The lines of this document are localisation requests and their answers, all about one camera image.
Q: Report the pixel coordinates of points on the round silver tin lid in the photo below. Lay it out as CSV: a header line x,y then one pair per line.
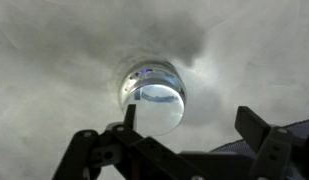
x,y
160,113

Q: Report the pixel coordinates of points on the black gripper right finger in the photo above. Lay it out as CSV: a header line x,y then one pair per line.
x,y
277,153

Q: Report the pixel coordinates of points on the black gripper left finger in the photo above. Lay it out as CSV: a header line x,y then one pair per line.
x,y
104,156

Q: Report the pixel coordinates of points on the small glass jar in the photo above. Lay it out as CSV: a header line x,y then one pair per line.
x,y
154,75

